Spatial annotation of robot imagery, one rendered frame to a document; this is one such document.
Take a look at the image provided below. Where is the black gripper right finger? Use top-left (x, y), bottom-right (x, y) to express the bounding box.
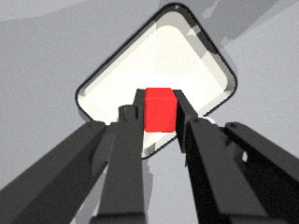
top-left (173, 90), bottom-right (299, 224)

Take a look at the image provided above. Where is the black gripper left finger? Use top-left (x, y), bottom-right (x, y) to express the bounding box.
top-left (0, 89), bottom-right (147, 224)

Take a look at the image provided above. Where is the red cube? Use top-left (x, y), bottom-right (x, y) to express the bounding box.
top-left (144, 88), bottom-right (178, 133)

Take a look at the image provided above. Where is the white tray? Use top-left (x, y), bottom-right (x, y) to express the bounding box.
top-left (75, 2), bottom-right (237, 160)

